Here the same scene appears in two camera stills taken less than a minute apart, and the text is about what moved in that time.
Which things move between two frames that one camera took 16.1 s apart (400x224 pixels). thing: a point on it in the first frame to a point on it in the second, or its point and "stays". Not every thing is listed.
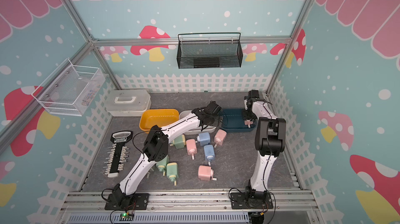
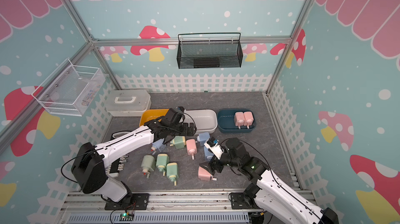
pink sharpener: [191, 147] stays
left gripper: [214, 116] to [185, 132]
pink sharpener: [248, 122] stays
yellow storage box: [149, 117] stays
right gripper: [246, 117] to [216, 162]
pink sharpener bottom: [205, 173] stays
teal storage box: [233, 121] stays
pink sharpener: [220, 137] to [239, 118]
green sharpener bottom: [172, 171] stays
